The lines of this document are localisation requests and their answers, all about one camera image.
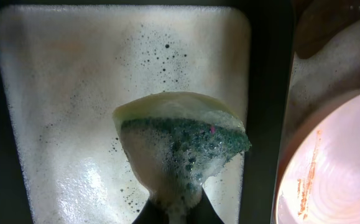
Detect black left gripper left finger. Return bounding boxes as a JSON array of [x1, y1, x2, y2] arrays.
[[132, 199, 168, 224]]

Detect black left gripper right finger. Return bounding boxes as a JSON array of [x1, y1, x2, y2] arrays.
[[187, 190, 224, 224]]

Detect green yellow sponge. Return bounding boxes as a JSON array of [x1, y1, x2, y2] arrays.
[[113, 91, 251, 223]]

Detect pink plate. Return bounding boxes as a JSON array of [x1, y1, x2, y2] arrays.
[[274, 90, 360, 224]]

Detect black soapy water tray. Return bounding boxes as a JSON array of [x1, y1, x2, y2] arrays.
[[0, 1, 294, 223]]

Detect dark large wash tray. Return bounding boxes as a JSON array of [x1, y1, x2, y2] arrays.
[[271, 0, 360, 224]]

